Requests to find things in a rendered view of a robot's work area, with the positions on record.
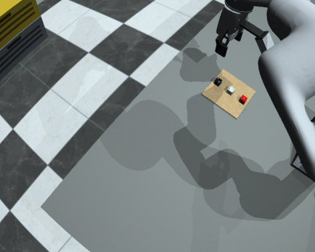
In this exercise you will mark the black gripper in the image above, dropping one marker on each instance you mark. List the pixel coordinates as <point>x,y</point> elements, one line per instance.
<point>229,22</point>

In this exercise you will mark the tan mottled mat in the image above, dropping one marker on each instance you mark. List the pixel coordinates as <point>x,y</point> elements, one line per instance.
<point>229,103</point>

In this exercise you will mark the red die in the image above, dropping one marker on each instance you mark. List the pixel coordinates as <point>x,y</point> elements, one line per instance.
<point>243,99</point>

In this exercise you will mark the white die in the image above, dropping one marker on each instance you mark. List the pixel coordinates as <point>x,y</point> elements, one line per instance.
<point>230,90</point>

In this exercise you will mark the black die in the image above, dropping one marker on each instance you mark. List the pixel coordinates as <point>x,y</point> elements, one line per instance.
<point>217,81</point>

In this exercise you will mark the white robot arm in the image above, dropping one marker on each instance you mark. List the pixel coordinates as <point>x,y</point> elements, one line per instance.
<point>287,68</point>

